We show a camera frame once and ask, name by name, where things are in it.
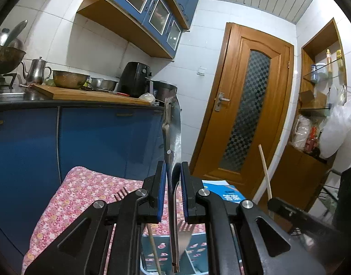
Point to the gas stove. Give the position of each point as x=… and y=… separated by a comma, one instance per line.
x=3, y=87

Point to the teal and pink utensil holder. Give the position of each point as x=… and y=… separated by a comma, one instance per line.
x=192, y=252

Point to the yellow bottle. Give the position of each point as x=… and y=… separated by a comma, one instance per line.
x=339, y=60

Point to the dark cooking pot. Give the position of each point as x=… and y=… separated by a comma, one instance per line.
x=164, y=90

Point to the black air fryer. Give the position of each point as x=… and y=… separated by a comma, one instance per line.
x=134, y=80

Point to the red packet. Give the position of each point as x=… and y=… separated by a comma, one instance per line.
x=311, y=141

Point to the low wooden cabinet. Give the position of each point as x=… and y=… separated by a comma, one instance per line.
x=295, y=174

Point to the wooden door with glass panel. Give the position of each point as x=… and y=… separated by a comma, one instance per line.
x=235, y=106

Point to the steel bowl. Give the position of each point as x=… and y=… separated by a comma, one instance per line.
x=105, y=84

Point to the black metal rack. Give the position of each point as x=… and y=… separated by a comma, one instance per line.
x=327, y=194

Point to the tan bottle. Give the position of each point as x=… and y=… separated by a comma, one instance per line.
x=328, y=61

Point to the wooden cutting board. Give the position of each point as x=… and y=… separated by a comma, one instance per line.
x=86, y=94

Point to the clear bag of goods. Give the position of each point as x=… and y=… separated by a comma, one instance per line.
x=301, y=131

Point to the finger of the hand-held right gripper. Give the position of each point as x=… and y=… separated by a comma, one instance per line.
x=295, y=213

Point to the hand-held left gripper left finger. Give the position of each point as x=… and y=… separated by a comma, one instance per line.
x=162, y=194

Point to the blue lidded jar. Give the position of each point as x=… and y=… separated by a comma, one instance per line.
x=317, y=73

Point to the wooden wall shelf niche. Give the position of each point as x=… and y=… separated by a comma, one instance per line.
x=320, y=43

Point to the blue booklet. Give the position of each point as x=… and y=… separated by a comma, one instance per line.
x=227, y=192

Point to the small white plastic bag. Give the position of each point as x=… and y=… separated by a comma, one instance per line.
x=147, y=98

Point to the white wall switch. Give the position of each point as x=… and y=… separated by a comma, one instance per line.
x=202, y=71

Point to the cardboard box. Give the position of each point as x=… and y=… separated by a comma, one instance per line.
x=311, y=98

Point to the steel table knife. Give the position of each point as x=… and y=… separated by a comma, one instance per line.
x=174, y=235

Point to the blue kitchen base cabinet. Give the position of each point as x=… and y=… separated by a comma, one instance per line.
x=29, y=154

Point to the blue and wood wall cabinet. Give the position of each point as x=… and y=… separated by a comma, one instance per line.
x=129, y=20

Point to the pink floral tablecloth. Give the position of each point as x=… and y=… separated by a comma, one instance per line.
x=78, y=194

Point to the steel kettle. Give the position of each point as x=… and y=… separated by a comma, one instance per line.
x=36, y=71

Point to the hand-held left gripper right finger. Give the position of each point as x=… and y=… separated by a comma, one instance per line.
x=184, y=194

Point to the steel colander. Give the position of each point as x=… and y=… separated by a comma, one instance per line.
x=71, y=80

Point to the large white plastic bag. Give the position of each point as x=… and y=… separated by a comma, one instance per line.
x=335, y=131

